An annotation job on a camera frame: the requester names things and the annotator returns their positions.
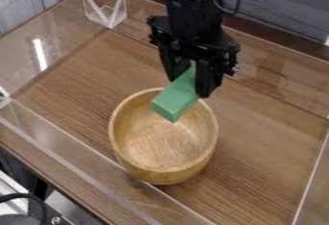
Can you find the green rectangular block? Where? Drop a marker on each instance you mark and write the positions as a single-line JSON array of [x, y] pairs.
[[176, 98]]

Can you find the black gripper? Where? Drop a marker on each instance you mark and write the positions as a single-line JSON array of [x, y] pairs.
[[212, 50]]

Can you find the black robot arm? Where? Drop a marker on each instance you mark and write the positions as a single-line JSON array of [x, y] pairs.
[[194, 18]]

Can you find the brown wooden bowl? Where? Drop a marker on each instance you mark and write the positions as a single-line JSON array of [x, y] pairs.
[[162, 152]]

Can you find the clear acrylic corner bracket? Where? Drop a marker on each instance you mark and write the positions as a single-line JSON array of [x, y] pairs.
[[107, 16]]

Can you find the clear acrylic tray enclosure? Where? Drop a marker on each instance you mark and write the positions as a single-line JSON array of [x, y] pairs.
[[223, 148]]

